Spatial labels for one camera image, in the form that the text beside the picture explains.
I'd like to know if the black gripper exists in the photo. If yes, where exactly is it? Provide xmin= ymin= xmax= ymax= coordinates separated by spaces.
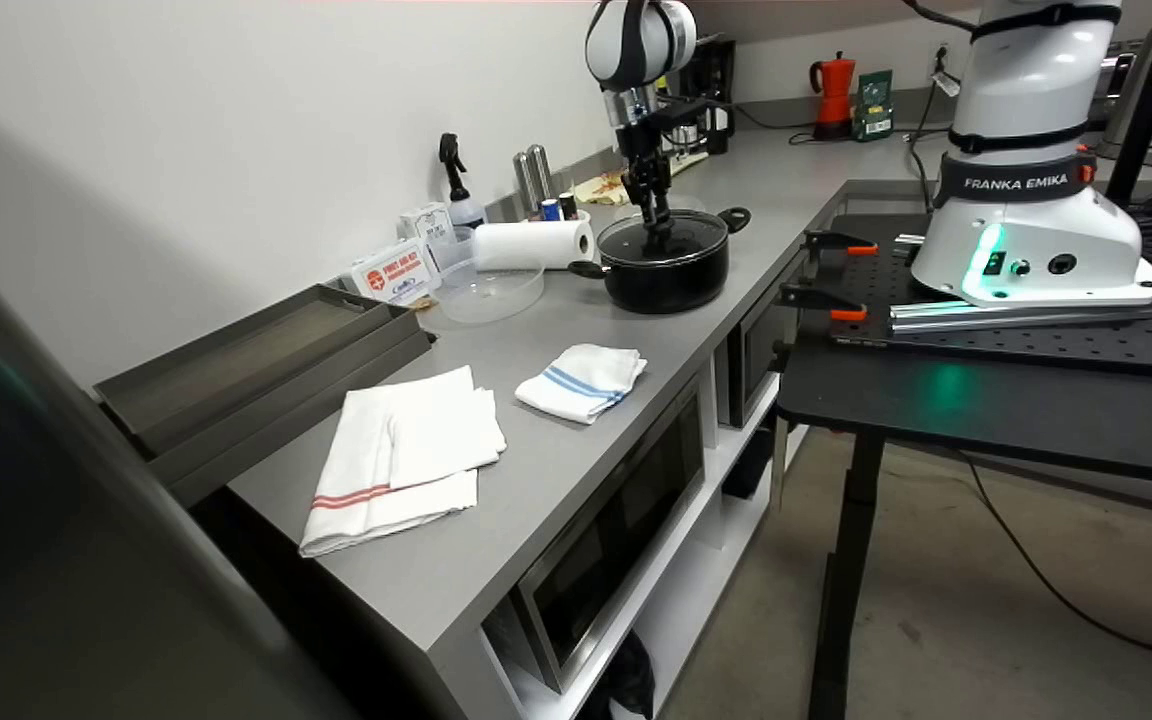
xmin=612 ymin=97 xmax=705 ymax=235

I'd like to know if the glass pot lid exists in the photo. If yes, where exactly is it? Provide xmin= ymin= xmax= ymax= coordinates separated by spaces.
xmin=598 ymin=209 xmax=728 ymax=263

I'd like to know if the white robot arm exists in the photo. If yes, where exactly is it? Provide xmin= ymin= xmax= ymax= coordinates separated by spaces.
xmin=584 ymin=0 xmax=1152 ymax=333

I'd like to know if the black cooking pot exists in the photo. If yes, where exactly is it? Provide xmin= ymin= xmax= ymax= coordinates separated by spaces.
xmin=570 ymin=209 xmax=751 ymax=316

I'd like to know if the red moka pot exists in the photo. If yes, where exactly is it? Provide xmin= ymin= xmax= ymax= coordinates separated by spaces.
xmin=808 ymin=53 xmax=857 ymax=141

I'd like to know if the blue spice jar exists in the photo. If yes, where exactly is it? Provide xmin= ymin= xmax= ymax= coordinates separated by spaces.
xmin=540 ymin=201 xmax=562 ymax=221

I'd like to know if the black coffee machine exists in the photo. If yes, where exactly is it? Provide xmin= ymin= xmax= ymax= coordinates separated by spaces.
xmin=681 ymin=36 xmax=737 ymax=155

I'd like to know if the steel shaker right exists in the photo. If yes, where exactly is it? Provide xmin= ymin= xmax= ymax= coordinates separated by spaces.
xmin=528 ymin=144 xmax=561 ymax=201

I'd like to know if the steel shaker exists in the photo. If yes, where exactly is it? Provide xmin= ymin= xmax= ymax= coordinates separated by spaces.
xmin=510 ymin=152 xmax=534 ymax=221
xmin=528 ymin=144 xmax=561 ymax=201

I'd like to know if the steel shaker left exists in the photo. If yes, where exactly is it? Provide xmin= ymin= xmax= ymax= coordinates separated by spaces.
xmin=510 ymin=152 xmax=534 ymax=221

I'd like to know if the white paper towel roll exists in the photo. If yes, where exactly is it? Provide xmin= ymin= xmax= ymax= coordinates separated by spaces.
xmin=473 ymin=221 xmax=596 ymax=273

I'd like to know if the white spray bottle black trigger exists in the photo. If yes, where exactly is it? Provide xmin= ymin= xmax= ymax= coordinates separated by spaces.
xmin=435 ymin=130 xmax=484 ymax=240

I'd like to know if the clear plastic bowl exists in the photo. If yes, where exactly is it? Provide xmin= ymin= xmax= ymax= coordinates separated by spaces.
xmin=435 ymin=269 xmax=544 ymax=323

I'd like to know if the orange black clamp near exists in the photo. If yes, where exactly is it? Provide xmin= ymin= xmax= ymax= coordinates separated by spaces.
xmin=781 ymin=284 xmax=869 ymax=328

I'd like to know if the orange black clamp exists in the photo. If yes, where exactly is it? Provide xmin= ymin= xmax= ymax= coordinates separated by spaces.
xmin=808 ymin=231 xmax=878 ymax=254
xmin=781 ymin=284 xmax=869 ymax=328

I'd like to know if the orange black clamp far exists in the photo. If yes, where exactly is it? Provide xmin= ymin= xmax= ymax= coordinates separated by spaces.
xmin=808 ymin=231 xmax=878 ymax=254

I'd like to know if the green box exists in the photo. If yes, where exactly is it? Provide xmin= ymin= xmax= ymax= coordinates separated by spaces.
xmin=857 ymin=70 xmax=895 ymax=141

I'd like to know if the red white box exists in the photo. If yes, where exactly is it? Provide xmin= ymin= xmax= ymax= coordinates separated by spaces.
xmin=348 ymin=240 xmax=440 ymax=306

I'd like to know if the white red-striped dish towel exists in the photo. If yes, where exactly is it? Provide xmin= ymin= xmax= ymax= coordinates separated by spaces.
xmin=300 ymin=369 xmax=502 ymax=558

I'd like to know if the black perforated robot table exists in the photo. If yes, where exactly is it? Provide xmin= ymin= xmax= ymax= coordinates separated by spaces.
xmin=777 ymin=226 xmax=1152 ymax=720

